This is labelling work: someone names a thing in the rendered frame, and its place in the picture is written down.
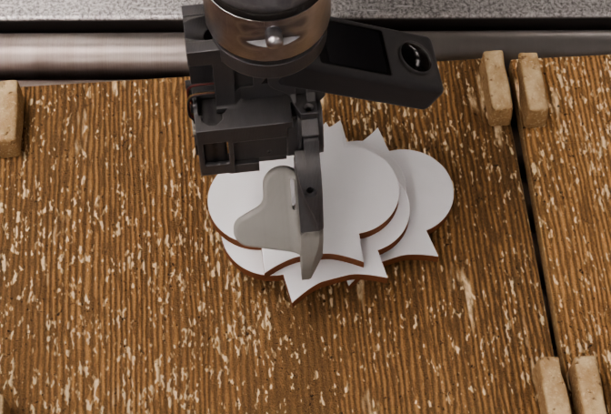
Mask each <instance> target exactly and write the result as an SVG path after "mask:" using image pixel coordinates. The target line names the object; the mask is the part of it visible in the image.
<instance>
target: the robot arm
mask: <svg viewBox="0 0 611 414"><path fill-rule="evenodd" d="M182 14H183V23H184V32H185V51H186V59H187V66H188V68H189V75H190V80H186V81H185V90H186V96H187V101H186V106H187V114H188V116H189V117H190V118H191V119H192V128H193V135H194V138H195V153H196V154H197V155H198V156H199V164H200V170H201V176H209V175H218V174H226V173H229V174H234V173H243V172H252V171H260V169H259V162H261V161H269V160H277V159H286V156H294V168H295V169H293V168H292V167H289V166H277V167H273V168H271V169H270V170H269V171H268V172H267V173H266V174H265V177H264V180H263V200H262V202H261V204H260V205H259V206H258V207H255V208H254V209H252V210H250V211H249V212H247V213H245V214H244V215H242V216H241V217H239V218H238V219H237V220H236V221H235V223H234V235H235V239H236V240H237V241H238V242H239V243H240V244H242V245H244V246H247V247H260V248H267V249H274V250H282V251H289V252H294V253H296V254H298V255H300V265H301V277H302V280H305V279H310V278H311V277H312V276H313V274H314V272H315V270H316V268H317V266H318V264H319V262H320V260H321V258H322V256H323V244H324V230H323V228H324V212H323V188H322V175H321V164H320V154H319V153H321V152H324V125H323V112H322V105H321V101H320V100H321V99H322V98H323V97H324V96H325V93H328V94H333V95H339V96H348V97H353V98H359V99H364V100H369V101H375V102H380V103H386V104H390V105H396V106H406V107H412V108H416V109H427V108H429V107H430V106H431V105H432V104H433V103H434V102H435V101H436V100H437V99H438V98H439V97H440V96H441V95H442V94H443V92H444V88H443V84H442V80H441V76H440V73H439V69H438V65H437V61H436V55H435V51H434V48H433V45H432V41H431V40H430V38H429V37H427V36H424V35H416V34H411V33H407V32H402V31H398V30H394V29H389V28H384V27H380V26H375V25H368V24H363V23H358V22H354V21H349V20H345V19H341V18H336V17H332V16H330V15H331V0H203V4H198V5H182ZM190 103H191V104H190ZM190 108H191V111H190ZM226 142H228V149H229V153H227V144H226ZM290 179H294V185H295V204H294V205H293V206H292V197H291V186H290Z"/></svg>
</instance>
